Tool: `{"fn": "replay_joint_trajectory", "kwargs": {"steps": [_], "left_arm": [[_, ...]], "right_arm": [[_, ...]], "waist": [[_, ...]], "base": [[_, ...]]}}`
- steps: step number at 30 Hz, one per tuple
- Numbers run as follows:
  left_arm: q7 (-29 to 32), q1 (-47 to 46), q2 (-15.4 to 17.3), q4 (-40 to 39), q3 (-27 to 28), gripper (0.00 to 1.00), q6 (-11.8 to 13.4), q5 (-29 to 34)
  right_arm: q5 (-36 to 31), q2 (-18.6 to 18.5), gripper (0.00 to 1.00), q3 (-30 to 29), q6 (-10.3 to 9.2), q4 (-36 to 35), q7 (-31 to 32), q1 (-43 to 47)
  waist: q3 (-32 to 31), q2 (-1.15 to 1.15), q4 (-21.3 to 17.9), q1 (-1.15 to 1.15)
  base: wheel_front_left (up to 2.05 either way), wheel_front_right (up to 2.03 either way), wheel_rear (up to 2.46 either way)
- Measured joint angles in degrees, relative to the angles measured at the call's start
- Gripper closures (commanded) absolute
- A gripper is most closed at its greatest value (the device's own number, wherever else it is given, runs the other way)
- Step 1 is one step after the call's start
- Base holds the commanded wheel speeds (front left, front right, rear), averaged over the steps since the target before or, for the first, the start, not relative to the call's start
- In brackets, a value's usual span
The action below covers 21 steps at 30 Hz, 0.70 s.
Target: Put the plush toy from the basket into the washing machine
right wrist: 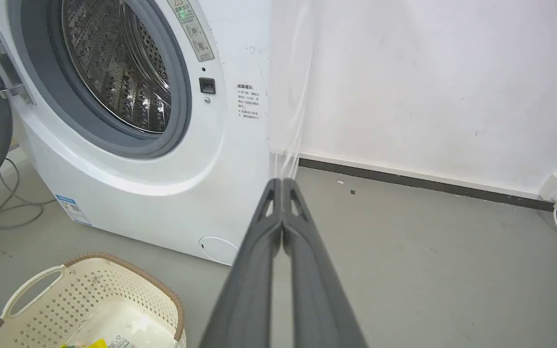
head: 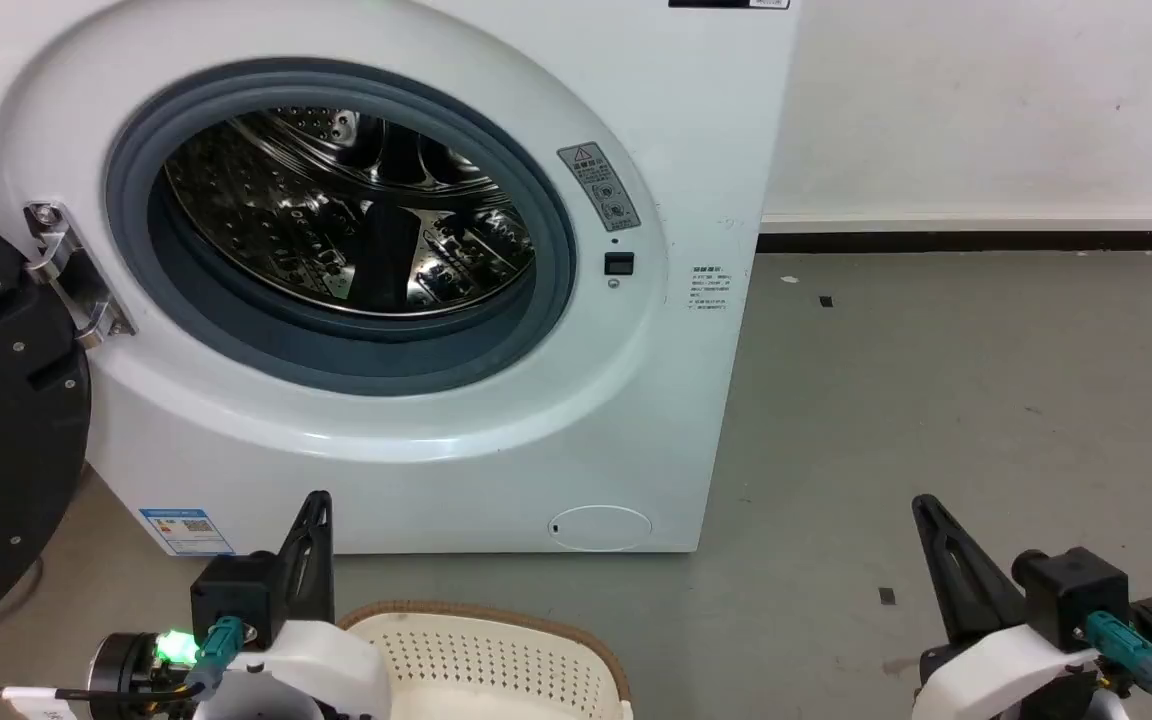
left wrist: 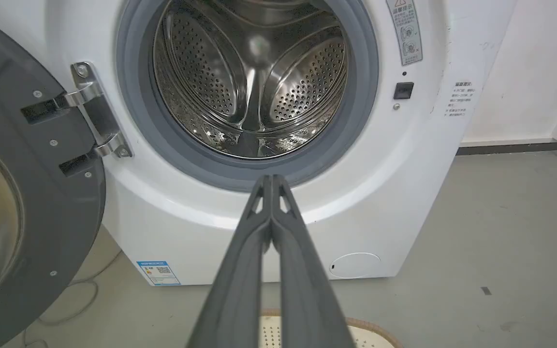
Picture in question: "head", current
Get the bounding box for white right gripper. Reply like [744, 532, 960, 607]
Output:
[912, 494, 1152, 720]

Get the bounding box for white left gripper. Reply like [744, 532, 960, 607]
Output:
[89, 491, 395, 720]

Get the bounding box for black round washer door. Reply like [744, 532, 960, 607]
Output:
[0, 197, 93, 656]

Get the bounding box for stainless steel washing machine drum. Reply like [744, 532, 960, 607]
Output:
[163, 107, 537, 319]

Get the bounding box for silver metal door hinge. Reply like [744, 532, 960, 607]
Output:
[23, 201, 135, 350]

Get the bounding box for blue energy label sticker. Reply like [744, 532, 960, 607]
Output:
[139, 508, 236, 557]

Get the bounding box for white front-load washing machine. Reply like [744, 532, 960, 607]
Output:
[0, 0, 803, 556]

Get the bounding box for white perforated laundry basket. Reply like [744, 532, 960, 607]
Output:
[338, 601, 634, 720]

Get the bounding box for round white filter cover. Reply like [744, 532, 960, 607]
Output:
[548, 504, 654, 552]

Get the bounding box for grey rubber door gasket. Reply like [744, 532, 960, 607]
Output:
[104, 58, 578, 397]

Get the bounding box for grey warning sticker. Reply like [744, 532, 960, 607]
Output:
[557, 142, 642, 233]

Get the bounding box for teal left camera connector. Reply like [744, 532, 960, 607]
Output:
[186, 616, 245, 699]

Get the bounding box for teal camera connector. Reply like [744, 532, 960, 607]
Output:
[186, 616, 245, 699]
[1084, 611, 1152, 693]

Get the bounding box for teal right camera connector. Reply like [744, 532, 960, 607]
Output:
[1084, 611, 1152, 693]

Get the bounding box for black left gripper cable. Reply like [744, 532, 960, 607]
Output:
[0, 682, 199, 720]

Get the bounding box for black wall baseboard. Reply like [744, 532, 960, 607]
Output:
[757, 231, 1152, 253]

